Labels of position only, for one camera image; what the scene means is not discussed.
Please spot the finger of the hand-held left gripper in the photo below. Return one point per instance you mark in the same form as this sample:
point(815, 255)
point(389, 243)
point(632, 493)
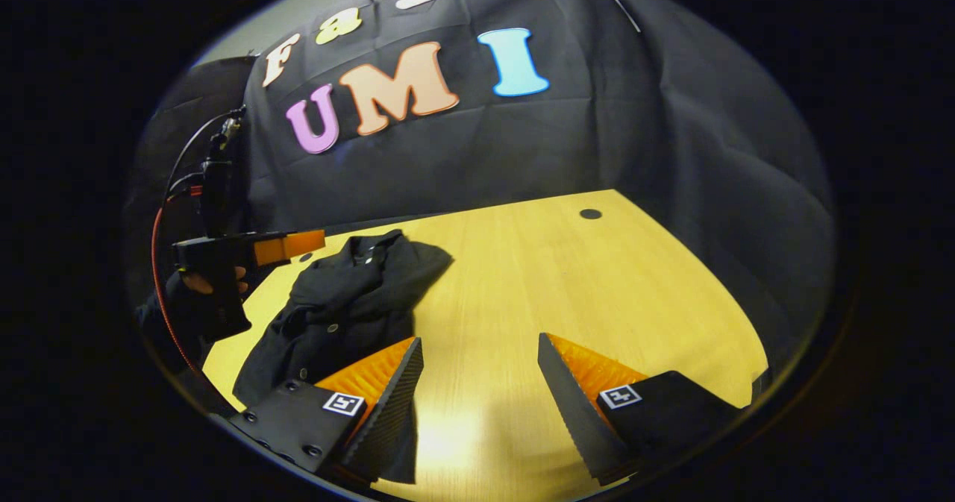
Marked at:
point(287, 246)

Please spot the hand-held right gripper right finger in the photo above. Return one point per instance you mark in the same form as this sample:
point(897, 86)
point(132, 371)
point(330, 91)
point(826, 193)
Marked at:
point(574, 412)

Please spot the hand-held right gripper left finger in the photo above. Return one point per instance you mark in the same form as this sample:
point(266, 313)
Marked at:
point(395, 405)

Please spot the black buttoned garment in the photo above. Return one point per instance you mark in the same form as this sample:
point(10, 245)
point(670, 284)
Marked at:
point(351, 300)

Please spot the black backdrop cloth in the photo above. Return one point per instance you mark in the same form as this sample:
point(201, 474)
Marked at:
point(597, 129)

